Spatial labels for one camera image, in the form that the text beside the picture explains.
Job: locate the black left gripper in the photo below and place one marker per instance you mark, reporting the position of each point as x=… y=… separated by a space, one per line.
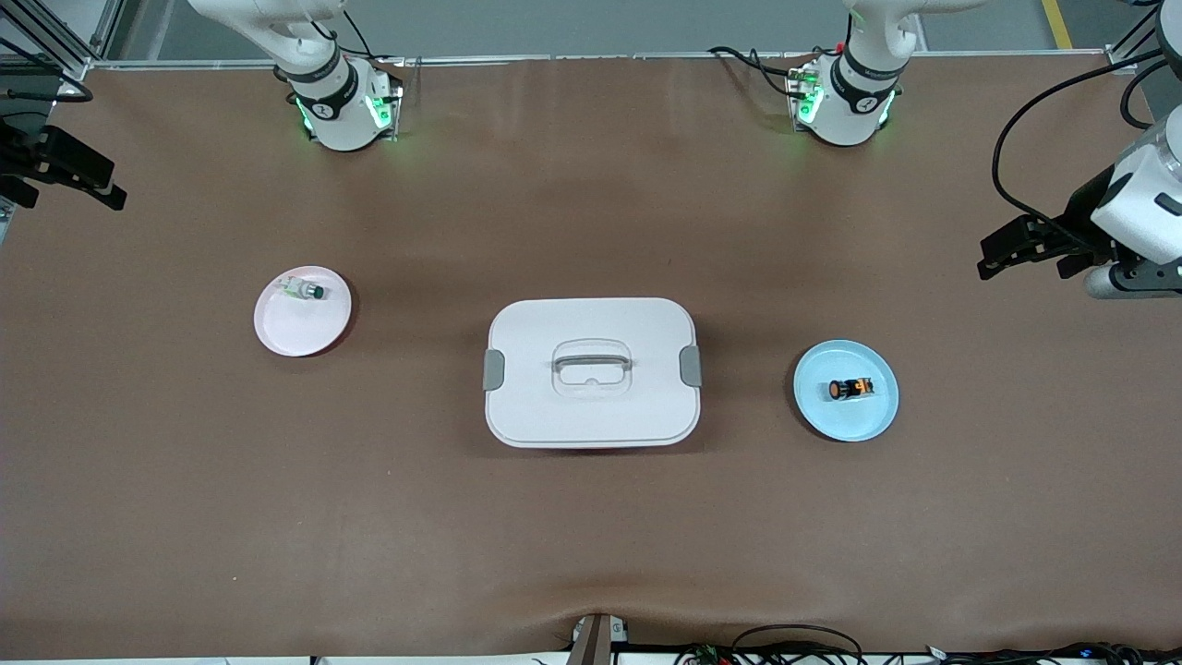
x=1079 y=218

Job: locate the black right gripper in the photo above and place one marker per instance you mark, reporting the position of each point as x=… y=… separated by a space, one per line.
x=20 y=148

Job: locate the light blue round plate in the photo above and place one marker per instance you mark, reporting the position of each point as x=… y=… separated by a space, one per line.
x=845 y=425

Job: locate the pink round plate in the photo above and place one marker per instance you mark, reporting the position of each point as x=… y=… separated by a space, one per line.
x=295 y=332

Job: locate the grey box latch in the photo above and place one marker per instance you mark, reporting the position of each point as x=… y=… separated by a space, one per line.
x=691 y=367
x=494 y=369

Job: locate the white lidded storage box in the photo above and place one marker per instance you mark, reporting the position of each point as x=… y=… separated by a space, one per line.
x=591 y=416

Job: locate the aluminium frame post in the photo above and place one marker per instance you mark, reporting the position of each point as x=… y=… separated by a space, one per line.
x=1122 y=60
x=76 y=69

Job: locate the green push-button switch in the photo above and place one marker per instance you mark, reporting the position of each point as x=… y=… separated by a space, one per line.
x=300 y=288

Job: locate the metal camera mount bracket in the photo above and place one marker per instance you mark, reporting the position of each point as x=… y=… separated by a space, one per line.
x=596 y=642

